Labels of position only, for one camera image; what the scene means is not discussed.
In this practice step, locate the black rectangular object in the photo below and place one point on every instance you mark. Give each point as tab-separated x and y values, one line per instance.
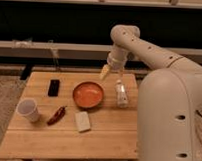
53	87

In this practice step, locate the clear plastic bottle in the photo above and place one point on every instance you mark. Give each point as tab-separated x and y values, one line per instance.
122	100

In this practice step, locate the white paper cup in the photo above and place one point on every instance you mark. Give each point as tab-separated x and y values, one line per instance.
28	109

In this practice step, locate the orange ceramic bowl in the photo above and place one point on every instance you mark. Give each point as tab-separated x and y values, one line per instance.
88	94

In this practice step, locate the white rectangular block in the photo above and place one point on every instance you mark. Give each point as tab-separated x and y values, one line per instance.
82	121

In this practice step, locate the wooden table board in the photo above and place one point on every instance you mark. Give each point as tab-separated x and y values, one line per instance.
113	131

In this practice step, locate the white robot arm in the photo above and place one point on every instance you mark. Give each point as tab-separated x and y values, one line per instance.
169	97

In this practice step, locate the red chili pepper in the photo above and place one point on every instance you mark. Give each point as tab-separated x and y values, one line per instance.
59	114

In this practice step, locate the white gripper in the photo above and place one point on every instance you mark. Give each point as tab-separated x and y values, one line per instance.
116	59

